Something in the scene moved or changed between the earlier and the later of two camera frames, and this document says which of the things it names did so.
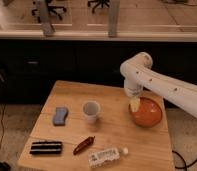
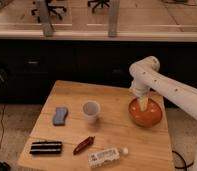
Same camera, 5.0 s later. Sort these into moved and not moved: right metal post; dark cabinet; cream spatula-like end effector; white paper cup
Moved: cream spatula-like end effector
Not moved: dark cabinet; white paper cup; right metal post
